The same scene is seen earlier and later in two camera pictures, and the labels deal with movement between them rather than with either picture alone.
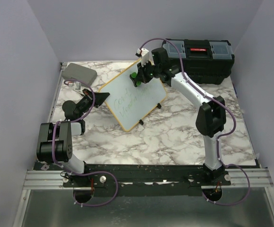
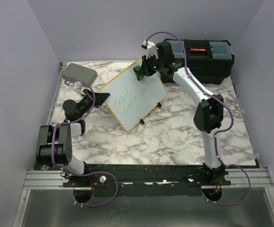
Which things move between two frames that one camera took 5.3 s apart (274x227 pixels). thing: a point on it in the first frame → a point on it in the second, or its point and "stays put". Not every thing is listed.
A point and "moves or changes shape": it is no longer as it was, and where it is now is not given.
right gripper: x=140 y=72 → x=145 y=63
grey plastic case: x=74 y=71 stays put
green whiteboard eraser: x=133 y=76 moves or changes shape
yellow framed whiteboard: x=130 y=104 stays put
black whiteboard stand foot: x=159 y=106 stays put
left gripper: x=99 y=98 stays put
